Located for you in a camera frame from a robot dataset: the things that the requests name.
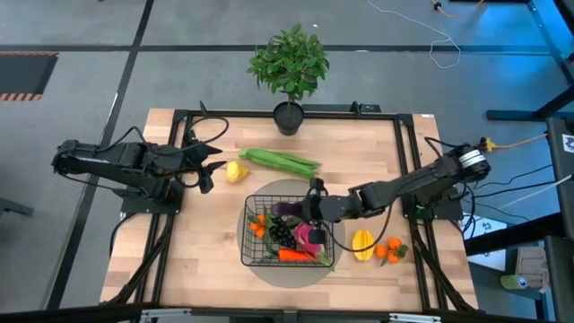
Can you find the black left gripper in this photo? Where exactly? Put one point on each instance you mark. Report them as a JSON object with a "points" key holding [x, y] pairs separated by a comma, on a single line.
{"points": [[197, 154]]}

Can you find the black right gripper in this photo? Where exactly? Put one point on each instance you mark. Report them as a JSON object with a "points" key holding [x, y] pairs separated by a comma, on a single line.
{"points": [[334, 208]]}

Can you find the yellow lemon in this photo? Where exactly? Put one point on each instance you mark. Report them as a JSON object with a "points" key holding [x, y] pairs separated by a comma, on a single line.
{"points": [[236, 171]]}

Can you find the dark purple eggplant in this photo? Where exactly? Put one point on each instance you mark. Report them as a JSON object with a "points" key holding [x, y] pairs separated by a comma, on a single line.
{"points": [[283, 208]]}

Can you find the pink dragon fruit green leaves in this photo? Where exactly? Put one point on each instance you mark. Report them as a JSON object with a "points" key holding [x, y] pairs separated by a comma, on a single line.
{"points": [[302, 235]]}

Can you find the black grape bunch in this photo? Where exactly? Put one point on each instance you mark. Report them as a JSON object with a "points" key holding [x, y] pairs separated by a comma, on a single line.
{"points": [[282, 233]]}

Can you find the red-orange carrot with green leaves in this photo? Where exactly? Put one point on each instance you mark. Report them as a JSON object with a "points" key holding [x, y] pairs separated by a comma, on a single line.
{"points": [[296, 255]]}

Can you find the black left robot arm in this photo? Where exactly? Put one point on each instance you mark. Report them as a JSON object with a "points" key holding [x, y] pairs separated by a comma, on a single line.
{"points": [[112, 158]]}

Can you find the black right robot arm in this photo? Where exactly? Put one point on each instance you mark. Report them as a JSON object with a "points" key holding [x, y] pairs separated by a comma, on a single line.
{"points": [[417, 179]]}

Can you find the round grey woven placemat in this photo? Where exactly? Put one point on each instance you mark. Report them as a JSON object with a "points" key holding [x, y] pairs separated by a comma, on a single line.
{"points": [[291, 277]]}

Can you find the artificial potted green plant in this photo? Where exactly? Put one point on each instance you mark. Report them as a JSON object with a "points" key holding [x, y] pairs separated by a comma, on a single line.
{"points": [[289, 63]]}

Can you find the white printed sheet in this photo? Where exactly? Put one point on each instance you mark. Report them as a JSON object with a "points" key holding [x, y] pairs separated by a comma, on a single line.
{"points": [[486, 229]]}

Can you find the black front crossbar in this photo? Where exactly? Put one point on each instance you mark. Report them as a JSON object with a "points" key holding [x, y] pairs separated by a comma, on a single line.
{"points": [[67, 314]]}

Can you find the dark floor hatch hazard stripes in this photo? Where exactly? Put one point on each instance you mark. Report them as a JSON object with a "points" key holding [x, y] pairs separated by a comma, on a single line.
{"points": [[22, 74]]}

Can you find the green bottle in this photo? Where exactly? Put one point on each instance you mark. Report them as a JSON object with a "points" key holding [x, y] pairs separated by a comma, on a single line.
{"points": [[511, 281]]}

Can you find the black metal stand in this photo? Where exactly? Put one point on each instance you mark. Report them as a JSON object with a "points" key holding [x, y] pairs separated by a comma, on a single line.
{"points": [[507, 115]]}

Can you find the beige cardboard box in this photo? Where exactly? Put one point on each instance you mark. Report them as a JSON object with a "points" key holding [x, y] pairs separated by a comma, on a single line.
{"points": [[531, 262]]}

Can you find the black metal table frame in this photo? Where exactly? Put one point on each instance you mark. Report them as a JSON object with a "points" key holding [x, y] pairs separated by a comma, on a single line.
{"points": [[251, 114]]}

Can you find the silver metal bracket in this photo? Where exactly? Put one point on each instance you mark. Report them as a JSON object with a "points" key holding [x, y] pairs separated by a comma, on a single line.
{"points": [[166, 314], [414, 318]]}

